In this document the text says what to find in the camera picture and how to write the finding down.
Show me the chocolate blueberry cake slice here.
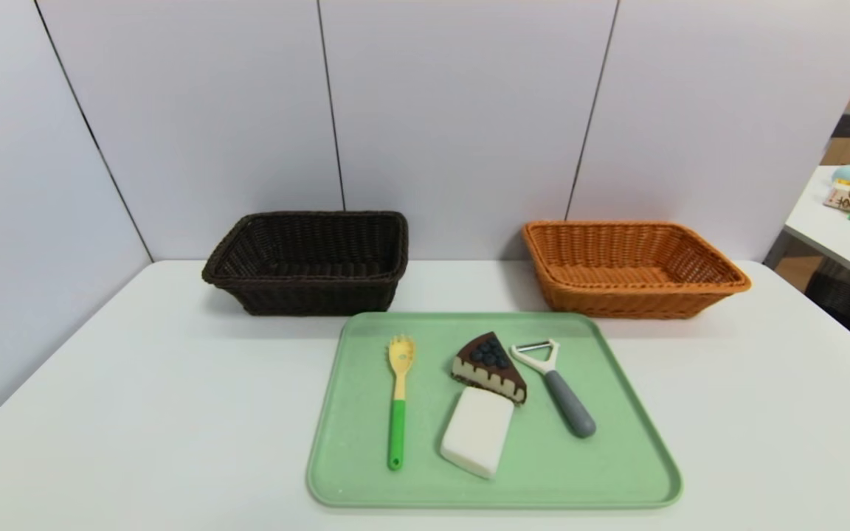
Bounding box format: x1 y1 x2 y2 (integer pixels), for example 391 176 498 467
451 332 528 405

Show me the yellow green pasta spoon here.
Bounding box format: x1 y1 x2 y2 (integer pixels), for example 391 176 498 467
387 336 418 471

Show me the white peeler grey handle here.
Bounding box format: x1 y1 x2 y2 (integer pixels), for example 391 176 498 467
510 339 598 440

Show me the dark brown wicker basket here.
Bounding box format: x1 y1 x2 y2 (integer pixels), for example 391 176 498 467
201 210 410 316

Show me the orange wicker basket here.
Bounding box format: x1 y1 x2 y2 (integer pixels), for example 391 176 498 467
522 220 753 320

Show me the white rectangular block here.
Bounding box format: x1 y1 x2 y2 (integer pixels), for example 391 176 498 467
440 386 515 481

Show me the light green plastic tray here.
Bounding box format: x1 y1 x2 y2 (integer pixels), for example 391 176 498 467
305 310 684 510

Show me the white side table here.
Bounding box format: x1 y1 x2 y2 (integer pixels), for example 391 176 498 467
763 164 850 290

